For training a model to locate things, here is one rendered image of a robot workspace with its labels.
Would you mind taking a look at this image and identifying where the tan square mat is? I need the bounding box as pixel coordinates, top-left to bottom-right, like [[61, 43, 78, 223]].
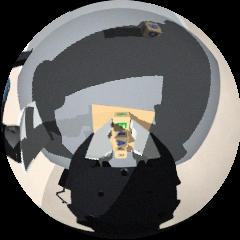
[[92, 104, 155, 152]]

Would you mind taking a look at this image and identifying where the tan letter block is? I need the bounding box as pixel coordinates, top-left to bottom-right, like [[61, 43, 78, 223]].
[[113, 112, 131, 132], [114, 132, 128, 147], [141, 21, 162, 39], [115, 147, 127, 158]]

